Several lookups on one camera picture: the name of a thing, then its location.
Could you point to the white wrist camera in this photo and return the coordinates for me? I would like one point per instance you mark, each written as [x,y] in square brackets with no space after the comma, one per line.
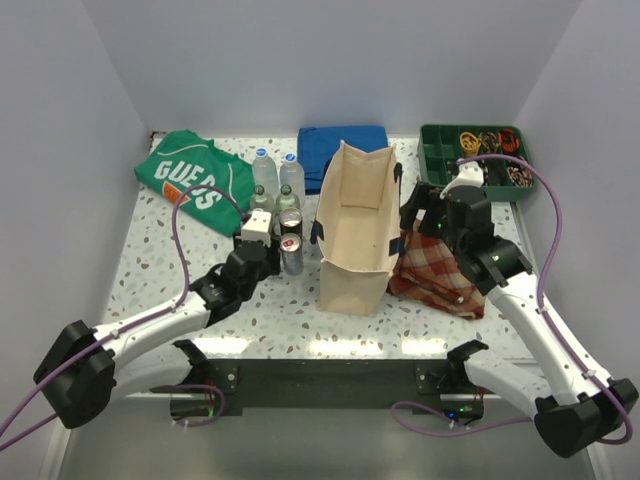
[469,174]
[258,227]

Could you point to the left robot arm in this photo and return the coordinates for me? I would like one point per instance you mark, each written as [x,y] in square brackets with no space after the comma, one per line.
[80,374]

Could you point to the folded blue cloth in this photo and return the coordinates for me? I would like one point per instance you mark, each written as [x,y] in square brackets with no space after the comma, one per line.
[316,147]

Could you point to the green Guess t-shirt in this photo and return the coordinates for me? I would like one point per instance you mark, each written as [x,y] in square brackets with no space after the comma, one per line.
[210,182]

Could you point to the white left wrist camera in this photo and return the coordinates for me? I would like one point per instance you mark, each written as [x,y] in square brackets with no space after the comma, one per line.
[258,227]

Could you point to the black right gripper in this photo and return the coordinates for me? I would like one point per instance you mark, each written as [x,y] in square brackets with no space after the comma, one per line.
[423,197]

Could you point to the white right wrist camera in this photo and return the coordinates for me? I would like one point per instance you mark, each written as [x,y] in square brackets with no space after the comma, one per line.
[469,174]

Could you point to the beige canvas tote bag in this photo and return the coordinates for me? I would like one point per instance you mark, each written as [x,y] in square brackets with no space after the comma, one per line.
[357,229]

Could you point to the green cap soda bottle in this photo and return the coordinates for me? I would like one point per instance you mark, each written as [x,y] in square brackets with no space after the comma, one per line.
[287,199]

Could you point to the red plaid cloth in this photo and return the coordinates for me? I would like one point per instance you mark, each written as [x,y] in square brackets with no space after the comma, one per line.
[427,273]

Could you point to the black can silver tab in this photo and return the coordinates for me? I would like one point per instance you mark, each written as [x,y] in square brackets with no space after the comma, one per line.
[291,221]

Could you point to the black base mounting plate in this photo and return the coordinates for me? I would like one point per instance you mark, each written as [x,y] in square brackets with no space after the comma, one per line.
[232,386]

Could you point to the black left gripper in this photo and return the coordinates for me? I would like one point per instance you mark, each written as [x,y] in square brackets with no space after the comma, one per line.
[272,259]

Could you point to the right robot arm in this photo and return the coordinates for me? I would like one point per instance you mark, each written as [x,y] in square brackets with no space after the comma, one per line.
[575,402]

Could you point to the green compartment tray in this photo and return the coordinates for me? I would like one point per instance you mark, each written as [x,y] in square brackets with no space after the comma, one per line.
[440,146]

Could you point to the Pocari Sweat bottle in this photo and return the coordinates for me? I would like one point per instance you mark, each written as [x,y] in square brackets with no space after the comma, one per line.
[292,174]
[265,172]

